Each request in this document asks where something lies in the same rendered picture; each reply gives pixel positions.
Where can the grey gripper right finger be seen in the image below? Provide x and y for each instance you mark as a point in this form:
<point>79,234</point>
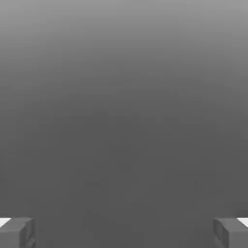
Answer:
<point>232,232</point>

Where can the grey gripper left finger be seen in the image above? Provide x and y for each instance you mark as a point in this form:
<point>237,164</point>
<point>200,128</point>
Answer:
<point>15,232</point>

